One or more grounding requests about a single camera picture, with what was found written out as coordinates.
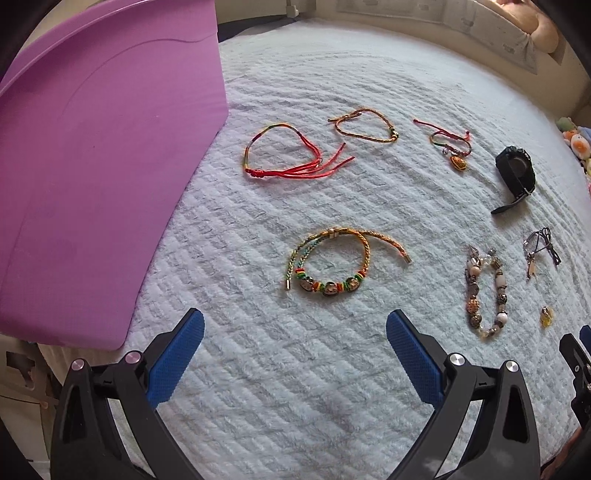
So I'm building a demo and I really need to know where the thin braided orange bracelet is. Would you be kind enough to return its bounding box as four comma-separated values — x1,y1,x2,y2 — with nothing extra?
328,107,401,145

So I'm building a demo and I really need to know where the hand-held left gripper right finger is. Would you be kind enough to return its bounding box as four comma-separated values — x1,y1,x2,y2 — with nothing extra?
385,309,541,480

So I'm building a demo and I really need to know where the patterned bed bumper cloth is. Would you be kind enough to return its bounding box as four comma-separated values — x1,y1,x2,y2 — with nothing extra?
335,0,539,75

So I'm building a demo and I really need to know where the red string bracelet with tassels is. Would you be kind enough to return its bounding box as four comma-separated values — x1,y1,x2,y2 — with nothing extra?
243,121,356,181

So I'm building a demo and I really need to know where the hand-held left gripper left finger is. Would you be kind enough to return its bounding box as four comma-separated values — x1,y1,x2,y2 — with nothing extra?
50,307,206,480

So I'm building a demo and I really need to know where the braided bracelet with bead charms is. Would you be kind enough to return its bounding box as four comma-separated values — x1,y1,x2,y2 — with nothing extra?
281,226,413,298

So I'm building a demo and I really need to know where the red bracelet with heart pendant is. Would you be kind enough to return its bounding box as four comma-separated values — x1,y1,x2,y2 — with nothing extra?
413,118,475,175

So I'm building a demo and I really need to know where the white quilted blanket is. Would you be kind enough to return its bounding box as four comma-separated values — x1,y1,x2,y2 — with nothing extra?
37,18,591,480

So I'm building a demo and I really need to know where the purple plastic tub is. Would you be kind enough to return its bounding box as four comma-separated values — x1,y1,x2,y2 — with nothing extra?
0,0,230,354

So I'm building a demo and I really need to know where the brown white beaded bracelet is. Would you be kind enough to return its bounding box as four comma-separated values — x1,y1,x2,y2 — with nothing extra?
464,246,513,341

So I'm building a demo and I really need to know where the silver and black keychain charm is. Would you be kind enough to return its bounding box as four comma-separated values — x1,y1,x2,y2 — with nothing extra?
523,226,565,283

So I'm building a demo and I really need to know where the white orange plush toy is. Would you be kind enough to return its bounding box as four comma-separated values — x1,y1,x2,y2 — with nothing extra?
567,130,591,160

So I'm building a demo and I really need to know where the black wristwatch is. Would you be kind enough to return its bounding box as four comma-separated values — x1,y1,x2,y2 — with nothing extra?
490,145,536,216

